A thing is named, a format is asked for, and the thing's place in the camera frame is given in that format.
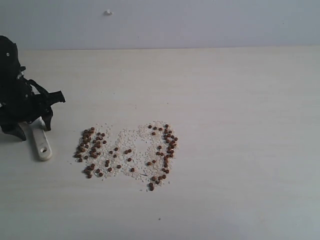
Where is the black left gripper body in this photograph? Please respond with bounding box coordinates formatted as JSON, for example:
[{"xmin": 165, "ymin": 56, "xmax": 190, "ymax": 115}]
[{"xmin": 0, "ymin": 66, "xmax": 66, "ymax": 129}]

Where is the white wooden brush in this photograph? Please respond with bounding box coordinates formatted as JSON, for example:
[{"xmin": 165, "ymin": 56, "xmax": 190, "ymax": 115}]
[{"xmin": 30, "ymin": 117, "xmax": 53, "ymax": 162}]

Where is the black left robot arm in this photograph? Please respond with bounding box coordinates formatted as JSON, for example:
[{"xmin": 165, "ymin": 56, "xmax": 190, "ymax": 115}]
[{"xmin": 0, "ymin": 35, "xmax": 66, "ymax": 141}]

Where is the brown beans and rice pile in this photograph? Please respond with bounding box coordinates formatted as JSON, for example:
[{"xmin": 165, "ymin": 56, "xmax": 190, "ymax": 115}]
[{"xmin": 68, "ymin": 121, "xmax": 180, "ymax": 192}]

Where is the white wall plug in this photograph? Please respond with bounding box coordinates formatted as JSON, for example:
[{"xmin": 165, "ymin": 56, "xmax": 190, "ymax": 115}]
[{"xmin": 103, "ymin": 9, "xmax": 114, "ymax": 16}]

